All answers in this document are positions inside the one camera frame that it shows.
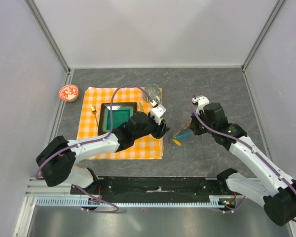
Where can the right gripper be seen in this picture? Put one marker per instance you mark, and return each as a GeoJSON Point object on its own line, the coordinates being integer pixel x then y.
{"type": "Point", "coordinates": [194, 126]}

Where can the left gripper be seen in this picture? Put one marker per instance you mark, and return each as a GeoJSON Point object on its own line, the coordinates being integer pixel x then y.
{"type": "Point", "coordinates": [161, 130]}

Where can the keyring with keys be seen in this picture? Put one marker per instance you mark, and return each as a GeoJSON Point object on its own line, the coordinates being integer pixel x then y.
{"type": "Point", "coordinates": [182, 130]}

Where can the blue carabiner tag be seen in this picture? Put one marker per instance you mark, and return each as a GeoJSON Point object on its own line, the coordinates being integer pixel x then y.
{"type": "Point", "coordinates": [183, 136]}

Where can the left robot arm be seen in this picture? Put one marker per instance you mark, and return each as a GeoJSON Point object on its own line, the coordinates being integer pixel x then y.
{"type": "Point", "coordinates": [56, 163]}

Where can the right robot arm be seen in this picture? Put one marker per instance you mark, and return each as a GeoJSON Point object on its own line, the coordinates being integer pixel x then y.
{"type": "Point", "coordinates": [276, 190]}

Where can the gold knife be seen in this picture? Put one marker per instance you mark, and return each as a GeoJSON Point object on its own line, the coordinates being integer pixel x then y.
{"type": "Point", "coordinates": [140, 107]}

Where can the teal square plate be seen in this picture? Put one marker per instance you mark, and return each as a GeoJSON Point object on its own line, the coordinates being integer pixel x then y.
{"type": "Point", "coordinates": [121, 112]}

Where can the striped grey mug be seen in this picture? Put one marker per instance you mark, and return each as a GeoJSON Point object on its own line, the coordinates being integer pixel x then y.
{"type": "Point", "coordinates": [152, 91]}

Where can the gold fork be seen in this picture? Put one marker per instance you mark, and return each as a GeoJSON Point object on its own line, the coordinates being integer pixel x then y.
{"type": "Point", "coordinates": [94, 112]}

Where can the orange checkered cloth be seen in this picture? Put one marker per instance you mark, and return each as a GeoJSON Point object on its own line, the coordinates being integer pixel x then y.
{"type": "Point", "coordinates": [143, 148]}

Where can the red patterned small bowl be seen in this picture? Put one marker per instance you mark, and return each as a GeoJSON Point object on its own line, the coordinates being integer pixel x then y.
{"type": "Point", "coordinates": [69, 93]}

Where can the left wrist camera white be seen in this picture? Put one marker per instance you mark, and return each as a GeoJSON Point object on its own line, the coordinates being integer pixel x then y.
{"type": "Point", "coordinates": [158, 113]}

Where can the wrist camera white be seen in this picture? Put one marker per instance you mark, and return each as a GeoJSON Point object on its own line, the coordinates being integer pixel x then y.
{"type": "Point", "coordinates": [200, 101]}
{"type": "Point", "coordinates": [158, 113]}

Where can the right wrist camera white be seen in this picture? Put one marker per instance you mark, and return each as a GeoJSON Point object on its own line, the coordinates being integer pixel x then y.
{"type": "Point", "coordinates": [200, 101]}

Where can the grey cable duct rail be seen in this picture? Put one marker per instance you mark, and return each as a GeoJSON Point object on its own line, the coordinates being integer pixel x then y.
{"type": "Point", "coordinates": [213, 202]}

